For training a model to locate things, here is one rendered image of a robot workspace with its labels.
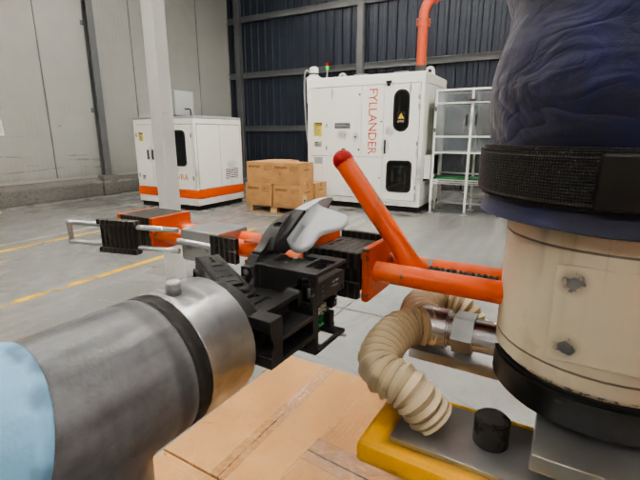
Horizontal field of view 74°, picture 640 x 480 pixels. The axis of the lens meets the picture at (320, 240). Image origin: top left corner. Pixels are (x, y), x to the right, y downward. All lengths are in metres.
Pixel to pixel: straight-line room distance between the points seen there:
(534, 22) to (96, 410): 0.36
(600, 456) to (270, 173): 7.35
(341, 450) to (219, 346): 0.43
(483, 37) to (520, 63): 10.89
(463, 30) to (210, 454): 10.79
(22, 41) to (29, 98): 1.05
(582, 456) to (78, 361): 0.33
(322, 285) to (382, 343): 0.09
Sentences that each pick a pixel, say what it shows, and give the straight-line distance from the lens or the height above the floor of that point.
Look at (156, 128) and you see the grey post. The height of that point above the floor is 1.43.
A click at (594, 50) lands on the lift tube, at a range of 0.33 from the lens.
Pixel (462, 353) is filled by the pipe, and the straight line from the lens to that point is 0.47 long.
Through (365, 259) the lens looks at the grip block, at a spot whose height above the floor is 1.26.
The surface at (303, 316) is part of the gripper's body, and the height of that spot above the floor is 1.24.
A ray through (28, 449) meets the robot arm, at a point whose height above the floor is 1.26.
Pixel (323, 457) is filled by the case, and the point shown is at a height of 0.94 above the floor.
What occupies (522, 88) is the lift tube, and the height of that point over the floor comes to 1.42.
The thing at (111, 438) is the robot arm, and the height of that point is 1.24.
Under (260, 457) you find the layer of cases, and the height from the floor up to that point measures 0.54.
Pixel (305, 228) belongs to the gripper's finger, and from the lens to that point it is 0.42.
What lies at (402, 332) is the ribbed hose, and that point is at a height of 1.19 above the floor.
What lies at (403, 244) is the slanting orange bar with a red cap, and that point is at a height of 1.27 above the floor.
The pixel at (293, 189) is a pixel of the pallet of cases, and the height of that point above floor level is 0.47.
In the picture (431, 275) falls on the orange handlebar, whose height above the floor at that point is 1.25.
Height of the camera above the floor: 1.38
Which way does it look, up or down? 14 degrees down
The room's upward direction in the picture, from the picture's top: straight up
